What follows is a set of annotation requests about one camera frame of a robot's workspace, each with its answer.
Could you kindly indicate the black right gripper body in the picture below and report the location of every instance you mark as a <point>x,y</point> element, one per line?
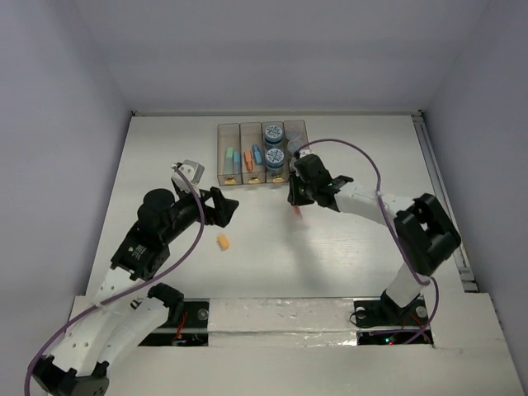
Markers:
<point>310,190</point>

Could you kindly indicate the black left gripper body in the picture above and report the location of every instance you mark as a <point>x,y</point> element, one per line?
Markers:
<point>215,206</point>

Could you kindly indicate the pink orange highlighter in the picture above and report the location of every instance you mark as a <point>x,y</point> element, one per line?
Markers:
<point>297,211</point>

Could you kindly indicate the orange eraser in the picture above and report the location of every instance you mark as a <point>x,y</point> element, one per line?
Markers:
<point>223,242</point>

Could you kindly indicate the blue label putty jar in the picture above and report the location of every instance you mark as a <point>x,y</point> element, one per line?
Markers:
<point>274,159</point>

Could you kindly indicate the paper clip jar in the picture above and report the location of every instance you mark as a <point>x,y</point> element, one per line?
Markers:
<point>293,130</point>
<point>294,145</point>

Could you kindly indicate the light blue marker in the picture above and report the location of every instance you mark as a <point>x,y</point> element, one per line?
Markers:
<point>237,162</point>

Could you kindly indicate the teal green marker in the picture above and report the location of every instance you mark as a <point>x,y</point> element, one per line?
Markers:
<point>228,161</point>

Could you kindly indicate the blue highlighter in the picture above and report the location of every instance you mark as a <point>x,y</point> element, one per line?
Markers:
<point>257,154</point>

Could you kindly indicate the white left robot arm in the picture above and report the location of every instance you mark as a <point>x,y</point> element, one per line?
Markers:
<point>131,301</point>

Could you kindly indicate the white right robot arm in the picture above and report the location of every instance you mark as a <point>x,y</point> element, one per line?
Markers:
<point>422,230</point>

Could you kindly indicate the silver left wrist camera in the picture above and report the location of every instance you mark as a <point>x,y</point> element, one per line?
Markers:
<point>193,172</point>

